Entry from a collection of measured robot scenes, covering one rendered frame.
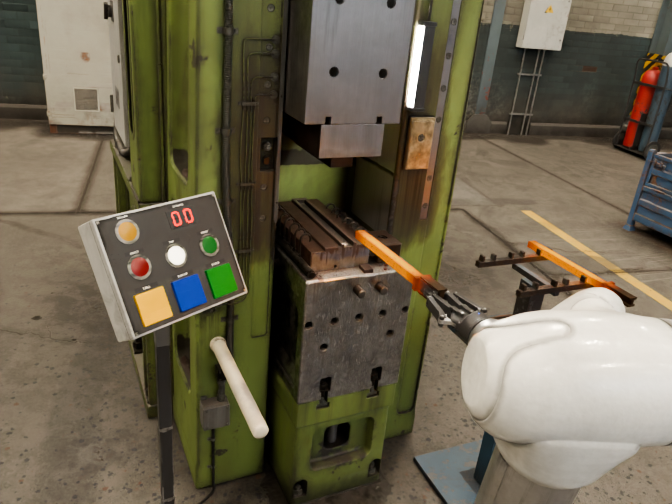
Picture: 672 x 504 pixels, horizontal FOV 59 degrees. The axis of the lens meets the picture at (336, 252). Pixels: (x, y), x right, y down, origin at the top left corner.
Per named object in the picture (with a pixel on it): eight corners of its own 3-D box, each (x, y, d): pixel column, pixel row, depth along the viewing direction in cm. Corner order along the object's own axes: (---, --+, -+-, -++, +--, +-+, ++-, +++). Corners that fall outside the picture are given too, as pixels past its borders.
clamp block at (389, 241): (400, 261, 194) (403, 243, 191) (377, 264, 190) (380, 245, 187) (382, 246, 203) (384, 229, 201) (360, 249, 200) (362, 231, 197)
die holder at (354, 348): (398, 382, 208) (416, 268, 190) (297, 405, 192) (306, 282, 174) (331, 306, 253) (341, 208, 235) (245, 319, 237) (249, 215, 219)
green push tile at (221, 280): (238, 289, 153) (229, 262, 152) (216, 298, 147) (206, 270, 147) (234, 290, 154) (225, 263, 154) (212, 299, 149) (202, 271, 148)
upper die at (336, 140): (380, 156, 174) (384, 124, 170) (318, 158, 166) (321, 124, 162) (323, 123, 208) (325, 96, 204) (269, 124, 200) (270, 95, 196)
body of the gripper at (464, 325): (463, 352, 127) (439, 329, 134) (495, 346, 130) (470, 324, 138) (470, 322, 124) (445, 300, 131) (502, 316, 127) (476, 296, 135)
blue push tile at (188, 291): (207, 302, 146) (197, 272, 145) (182, 312, 140) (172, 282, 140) (203, 302, 147) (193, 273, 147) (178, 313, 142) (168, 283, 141)
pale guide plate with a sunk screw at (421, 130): (428, 168, 198) (436, 118, 191) (405, 170, 194) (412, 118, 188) (424, 167, 200) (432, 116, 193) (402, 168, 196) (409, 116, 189)
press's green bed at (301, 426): (381, 482, 227) (396, 382, 208) (289, 510, 211) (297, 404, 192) (322, 396, 272) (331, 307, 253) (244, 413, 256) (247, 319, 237)
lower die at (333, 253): (367, 265, 189) (370, 240, 185) (309, 272, 180) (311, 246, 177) (315, 218, 223) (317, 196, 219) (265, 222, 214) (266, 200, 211)
